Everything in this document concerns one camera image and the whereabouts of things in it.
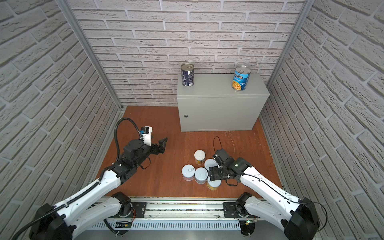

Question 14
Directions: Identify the yellow label pull-tab can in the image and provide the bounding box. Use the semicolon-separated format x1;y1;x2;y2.
207;179;222;191

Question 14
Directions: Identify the white lid orange can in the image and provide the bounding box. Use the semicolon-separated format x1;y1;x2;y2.
194;150;206;165

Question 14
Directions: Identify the dark purple label can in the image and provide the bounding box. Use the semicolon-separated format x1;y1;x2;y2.
181;64;195;87

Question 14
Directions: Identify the blue label soup can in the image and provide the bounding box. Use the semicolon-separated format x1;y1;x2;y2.
232;65;252;91

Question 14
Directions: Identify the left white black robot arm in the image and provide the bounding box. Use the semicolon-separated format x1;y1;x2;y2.
29;138;168;240

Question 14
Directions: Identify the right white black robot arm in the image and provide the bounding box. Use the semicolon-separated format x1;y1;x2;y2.
209;149;321;240

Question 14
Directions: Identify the silver top can right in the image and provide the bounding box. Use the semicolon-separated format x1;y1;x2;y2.
204;159;218;171

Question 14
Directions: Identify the silver can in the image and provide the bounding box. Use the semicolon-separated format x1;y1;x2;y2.
195;167;209;185
204;159;218;171

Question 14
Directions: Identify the silver top centre can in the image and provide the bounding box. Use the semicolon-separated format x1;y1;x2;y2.
195;167;209;185

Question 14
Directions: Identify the white lid purple can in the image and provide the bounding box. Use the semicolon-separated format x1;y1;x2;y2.
182;165;195;182

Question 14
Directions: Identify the grey metal cabinet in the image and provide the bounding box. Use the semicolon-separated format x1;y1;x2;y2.
177;74;270;132

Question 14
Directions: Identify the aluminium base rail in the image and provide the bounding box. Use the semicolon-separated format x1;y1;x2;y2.
59;196;307;223

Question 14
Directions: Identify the right thin black cable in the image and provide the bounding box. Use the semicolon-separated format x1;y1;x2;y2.
212;135;328;232

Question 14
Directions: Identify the left black corrugated cable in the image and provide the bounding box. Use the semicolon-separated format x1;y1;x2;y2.
10;117;142;240

